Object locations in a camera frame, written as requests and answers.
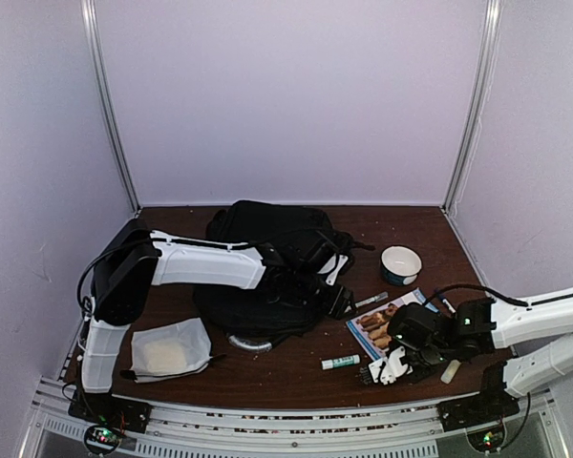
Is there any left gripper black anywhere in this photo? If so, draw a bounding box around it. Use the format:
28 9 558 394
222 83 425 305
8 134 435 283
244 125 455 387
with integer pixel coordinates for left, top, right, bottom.
290 267 358 321

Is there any dog picture book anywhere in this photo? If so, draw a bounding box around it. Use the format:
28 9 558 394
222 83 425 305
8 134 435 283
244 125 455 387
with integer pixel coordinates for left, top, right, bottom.
346 289 426 361

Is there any black student backpack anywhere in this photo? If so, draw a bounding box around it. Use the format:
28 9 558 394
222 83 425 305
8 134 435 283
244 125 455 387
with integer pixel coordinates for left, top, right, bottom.
193 199 376 343

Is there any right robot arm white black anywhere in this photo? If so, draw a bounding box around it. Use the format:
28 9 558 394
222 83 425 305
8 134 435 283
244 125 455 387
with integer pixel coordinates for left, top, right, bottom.
382 287 573 422

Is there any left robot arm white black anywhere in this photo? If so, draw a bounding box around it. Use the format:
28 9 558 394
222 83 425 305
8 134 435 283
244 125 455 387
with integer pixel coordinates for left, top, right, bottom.
76 219 354 424

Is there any pale yellow highlighter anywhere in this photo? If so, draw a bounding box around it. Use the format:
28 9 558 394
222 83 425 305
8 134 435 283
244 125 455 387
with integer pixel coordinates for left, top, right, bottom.
440 360 461 385

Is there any green capped white marker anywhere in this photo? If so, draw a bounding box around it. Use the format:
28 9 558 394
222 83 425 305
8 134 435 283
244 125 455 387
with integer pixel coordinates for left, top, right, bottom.
354 292 388 308

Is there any white green glue stick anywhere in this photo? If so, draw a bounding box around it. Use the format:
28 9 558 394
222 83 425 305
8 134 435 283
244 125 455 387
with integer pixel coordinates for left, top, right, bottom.
321 354 361 370

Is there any blue capped white marker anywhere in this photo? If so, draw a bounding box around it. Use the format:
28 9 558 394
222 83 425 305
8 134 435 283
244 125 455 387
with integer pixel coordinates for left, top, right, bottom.
439 297 456 315

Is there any white blue ceramic bowl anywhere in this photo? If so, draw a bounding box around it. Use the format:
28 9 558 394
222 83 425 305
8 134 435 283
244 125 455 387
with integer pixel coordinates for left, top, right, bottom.
380 246 422 286

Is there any white pouch with zipper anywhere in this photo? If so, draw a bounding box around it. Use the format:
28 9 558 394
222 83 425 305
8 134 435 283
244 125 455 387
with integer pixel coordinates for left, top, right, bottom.
119 318 213 384

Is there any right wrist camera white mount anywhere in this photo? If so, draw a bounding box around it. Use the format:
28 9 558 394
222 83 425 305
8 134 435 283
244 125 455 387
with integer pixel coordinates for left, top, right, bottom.
359 346 413 385

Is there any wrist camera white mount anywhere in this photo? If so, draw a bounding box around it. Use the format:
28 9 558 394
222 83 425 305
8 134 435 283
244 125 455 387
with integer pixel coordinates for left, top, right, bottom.
359 346 413 385
318 254 349 285

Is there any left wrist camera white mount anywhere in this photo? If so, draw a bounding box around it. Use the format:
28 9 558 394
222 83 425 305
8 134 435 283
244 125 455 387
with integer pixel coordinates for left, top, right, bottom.
318 254 349 285

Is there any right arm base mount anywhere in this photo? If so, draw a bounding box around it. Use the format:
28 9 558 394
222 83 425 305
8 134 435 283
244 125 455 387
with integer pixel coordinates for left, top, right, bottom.
437 393 520 432

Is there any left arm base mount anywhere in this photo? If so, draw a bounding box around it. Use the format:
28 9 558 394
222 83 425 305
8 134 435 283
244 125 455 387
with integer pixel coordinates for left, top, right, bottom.
68 393 152 433

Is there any right aluminium frame post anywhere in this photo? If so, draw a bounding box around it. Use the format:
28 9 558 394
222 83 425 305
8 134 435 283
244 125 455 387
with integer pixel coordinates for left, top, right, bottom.
442 0 503 216

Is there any aluminium frame post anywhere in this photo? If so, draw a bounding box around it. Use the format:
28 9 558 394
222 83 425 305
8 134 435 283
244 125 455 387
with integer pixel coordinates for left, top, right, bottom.
80 0 142 215
442 0 503 216

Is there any left aluminium frame post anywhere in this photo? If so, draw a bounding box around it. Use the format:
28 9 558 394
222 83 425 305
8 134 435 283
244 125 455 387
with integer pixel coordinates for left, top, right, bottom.
80 0 142 215

